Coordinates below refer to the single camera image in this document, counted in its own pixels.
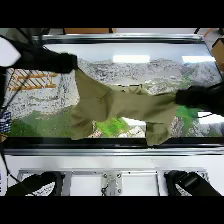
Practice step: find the olive green shirt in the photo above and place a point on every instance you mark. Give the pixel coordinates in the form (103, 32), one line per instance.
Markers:
(133, 105)

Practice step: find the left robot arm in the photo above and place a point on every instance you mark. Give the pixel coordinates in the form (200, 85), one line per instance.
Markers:
(36, 57)

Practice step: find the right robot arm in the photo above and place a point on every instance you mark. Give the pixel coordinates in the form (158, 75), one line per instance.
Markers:
(203, 96)

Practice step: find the silver frame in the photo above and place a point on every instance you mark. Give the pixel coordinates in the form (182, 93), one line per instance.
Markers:
(113, 181)

